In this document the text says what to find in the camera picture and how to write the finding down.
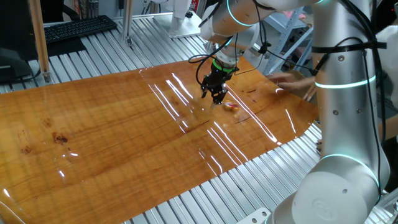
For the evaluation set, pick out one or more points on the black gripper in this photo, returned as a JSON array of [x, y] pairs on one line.
[[217, 79]]

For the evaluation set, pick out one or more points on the small colourful ball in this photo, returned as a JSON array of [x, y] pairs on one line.
[[230, 106]]

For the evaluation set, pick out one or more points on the person left forearm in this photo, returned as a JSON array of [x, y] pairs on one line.
[[388, 127]]

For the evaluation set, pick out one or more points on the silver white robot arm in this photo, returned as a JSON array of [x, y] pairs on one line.
[[342, 124]]

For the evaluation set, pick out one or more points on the person right forearm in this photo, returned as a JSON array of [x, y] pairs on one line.
[[311, 83]]

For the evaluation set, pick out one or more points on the person right hand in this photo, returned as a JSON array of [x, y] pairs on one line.
[[289, 81]]

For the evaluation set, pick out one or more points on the person left hand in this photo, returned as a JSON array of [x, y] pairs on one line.
[[319, 146]]

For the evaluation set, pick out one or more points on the white column on metal plate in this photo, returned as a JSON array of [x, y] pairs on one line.
[[180, 28]]

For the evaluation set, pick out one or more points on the grey metal rack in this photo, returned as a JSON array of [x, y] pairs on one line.
[[284, 37]]

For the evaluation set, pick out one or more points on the glossy wood-grain mat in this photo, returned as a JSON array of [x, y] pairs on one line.
[[93, 140]]

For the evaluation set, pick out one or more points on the black keyboard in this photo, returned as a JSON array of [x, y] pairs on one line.
[[74, 28]]

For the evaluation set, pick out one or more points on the person white coat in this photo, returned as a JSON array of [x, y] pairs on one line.
[[390, 62]]

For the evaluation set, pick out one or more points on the upright aluminium profile post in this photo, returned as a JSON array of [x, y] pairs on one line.
[[127, 21]]

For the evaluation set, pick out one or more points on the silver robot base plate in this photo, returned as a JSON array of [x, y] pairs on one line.
[[255, 217]]

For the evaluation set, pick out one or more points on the wooden post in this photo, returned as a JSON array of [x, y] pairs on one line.
[[38, 37]]

